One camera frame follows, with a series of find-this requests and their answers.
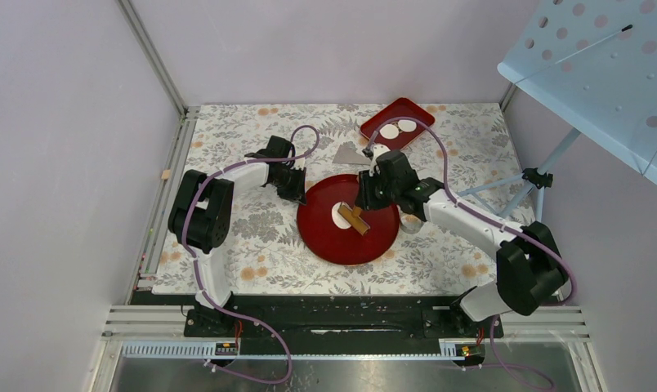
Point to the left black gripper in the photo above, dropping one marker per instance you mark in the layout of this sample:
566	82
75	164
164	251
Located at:
297	193

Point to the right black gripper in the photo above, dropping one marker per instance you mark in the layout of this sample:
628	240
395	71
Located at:
365	198

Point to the wooden double-ended roller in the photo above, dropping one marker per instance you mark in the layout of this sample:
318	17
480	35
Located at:
352	215

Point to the white dough ball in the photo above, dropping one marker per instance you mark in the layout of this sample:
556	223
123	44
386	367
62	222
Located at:
338	220

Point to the round red tray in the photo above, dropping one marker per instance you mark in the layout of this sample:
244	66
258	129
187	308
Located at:
344	246

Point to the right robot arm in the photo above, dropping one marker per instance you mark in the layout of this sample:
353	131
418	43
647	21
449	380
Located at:
529	267

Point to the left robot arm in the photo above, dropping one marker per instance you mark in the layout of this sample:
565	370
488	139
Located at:
201	214

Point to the left round dumpling wrapper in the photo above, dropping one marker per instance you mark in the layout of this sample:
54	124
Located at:
389	131

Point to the round dumpling wrapper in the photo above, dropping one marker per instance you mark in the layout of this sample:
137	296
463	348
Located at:
407	125
389	131

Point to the right round dumpling wrapper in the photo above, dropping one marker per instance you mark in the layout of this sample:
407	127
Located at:
407	125

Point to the floral patterned table mat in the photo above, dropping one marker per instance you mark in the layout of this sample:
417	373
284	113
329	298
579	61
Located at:
265	254

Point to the red rectangular tray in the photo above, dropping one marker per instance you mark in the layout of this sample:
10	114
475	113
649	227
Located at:
402	108

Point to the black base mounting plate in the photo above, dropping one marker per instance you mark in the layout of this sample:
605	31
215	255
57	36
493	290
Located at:
323	326

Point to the light blue perforated panel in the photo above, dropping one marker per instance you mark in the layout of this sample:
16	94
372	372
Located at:
594	64

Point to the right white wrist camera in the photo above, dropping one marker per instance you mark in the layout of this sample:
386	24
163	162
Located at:
373	153

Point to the scraper with orange handle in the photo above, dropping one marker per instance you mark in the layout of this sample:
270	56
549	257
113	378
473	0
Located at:
347	153

